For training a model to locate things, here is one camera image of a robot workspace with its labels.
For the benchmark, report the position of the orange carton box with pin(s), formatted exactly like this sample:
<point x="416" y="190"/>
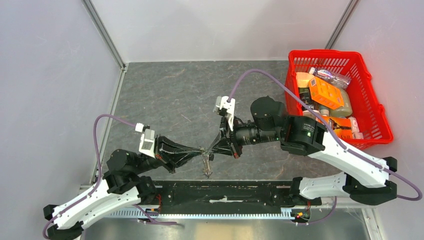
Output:
<point x="325" y="94"/>

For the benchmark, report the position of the black mounting base plate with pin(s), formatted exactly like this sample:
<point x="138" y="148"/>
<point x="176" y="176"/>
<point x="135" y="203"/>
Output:
<point x="225" y="197"/>

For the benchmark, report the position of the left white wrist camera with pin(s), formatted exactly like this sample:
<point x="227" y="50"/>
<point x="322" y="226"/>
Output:
<point x="147" y="143"/>

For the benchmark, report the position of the pink white packet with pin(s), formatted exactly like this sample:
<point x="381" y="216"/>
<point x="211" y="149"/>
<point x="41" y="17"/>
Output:
<point x="356" y="133"/>

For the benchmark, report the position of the yellow sponge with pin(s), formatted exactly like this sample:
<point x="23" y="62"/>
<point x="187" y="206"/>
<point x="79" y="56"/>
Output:
<point x="303" y="79"/>

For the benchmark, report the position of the dark green bottle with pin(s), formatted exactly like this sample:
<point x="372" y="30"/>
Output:
<point x="306" y="98"/>

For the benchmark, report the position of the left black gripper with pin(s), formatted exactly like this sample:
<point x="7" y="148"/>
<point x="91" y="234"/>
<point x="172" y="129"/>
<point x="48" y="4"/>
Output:
<point x="165" y="144"/>

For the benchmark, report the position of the clear plastic bottle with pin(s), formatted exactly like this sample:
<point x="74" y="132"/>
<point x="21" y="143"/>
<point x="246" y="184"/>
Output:
<point x="338" y="80"/>

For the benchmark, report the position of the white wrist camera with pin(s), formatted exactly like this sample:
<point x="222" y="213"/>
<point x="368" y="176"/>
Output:
<point x="147" y="143"/>
<point x="225" y="107"/>

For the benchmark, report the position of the beige soap pouch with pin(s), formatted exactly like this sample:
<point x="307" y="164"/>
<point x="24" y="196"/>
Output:
<point x="344" y="111"/>

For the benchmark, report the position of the red plastic basket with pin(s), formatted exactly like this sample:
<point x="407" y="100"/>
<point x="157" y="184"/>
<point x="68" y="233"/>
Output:
<point x="368" y="111"/>

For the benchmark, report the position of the leopard print wrist strap keyring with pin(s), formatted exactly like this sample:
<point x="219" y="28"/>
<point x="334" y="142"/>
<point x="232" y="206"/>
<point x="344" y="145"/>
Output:
<point x="207" y="156"/>

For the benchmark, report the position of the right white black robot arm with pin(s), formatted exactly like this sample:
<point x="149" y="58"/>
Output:
<point x="362" y="176"/>

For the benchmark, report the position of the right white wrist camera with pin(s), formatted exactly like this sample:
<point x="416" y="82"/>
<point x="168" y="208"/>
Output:
<point x="225" y="107"/>

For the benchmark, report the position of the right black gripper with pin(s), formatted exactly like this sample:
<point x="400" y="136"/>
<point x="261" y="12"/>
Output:
<point x="228" y="145"/>

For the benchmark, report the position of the orange razor package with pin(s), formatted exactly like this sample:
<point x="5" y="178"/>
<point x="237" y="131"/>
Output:
<point x="342" y="127"/>

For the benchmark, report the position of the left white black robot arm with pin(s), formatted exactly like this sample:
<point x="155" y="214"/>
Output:
<point x="122" y="185"/>

